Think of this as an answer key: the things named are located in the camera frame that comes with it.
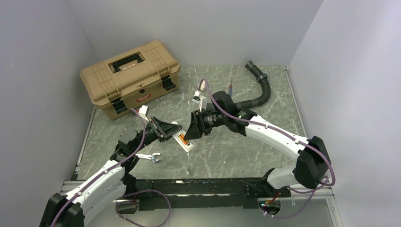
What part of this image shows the black corrugated hose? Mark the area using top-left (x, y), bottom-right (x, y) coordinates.
top-left (235, 61), bottom-right (271, 110)

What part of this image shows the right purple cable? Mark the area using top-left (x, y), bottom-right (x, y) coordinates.
top-left (199, 78), bottom-right (336, 219)

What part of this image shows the white remote control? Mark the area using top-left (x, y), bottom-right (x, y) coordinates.
top-left (173, 129), bottom-right (195, 155)

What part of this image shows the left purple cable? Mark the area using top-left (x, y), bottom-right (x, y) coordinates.
top-left (49, 108), bottom-right (147, 227)

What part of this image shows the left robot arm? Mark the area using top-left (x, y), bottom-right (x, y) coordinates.
top-left (40, 117), bottom-right (183, 227)

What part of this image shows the silver open-end wrench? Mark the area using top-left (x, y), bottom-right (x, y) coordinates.
top-left (135, 153), bottom-right (162, 163)

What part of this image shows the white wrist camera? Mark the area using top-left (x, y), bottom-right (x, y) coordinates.
top-left (138, 105), bottom-right (149, 121)
top-left (192, 91), bottom-right (207, 112)

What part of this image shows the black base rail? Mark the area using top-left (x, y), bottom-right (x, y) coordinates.
top-left (118, 177), bottom-right (291, 211)

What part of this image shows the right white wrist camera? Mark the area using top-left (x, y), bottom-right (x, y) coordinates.
top-left (192, 91), bottom-right (207, 112)

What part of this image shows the purple cable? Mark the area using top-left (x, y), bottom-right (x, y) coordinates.
top-left (199, 78), bottom-right (336, 219)
top-left (49, 108), bottom-right (147, 227)

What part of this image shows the orange battery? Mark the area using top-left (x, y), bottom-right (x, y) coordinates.
top-left (178, 134), bottom-right (190, 146)

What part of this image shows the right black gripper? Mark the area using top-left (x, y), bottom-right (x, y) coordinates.
top-left (184, 108), bottom-right (227, 140)

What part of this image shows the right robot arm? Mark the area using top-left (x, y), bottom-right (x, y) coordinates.
top-left (184, 90), bottom-right (331, 196)

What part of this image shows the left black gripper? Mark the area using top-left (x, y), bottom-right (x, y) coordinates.
top-left (132, 115), bottom-right (183, 154)

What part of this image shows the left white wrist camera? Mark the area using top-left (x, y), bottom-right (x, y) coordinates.
top-left (138, 105), bottom-right (149, 121)

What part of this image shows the tan plastic toolbox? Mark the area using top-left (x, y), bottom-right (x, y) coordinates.
top-left (80, 40), bottom-right (180, 120)

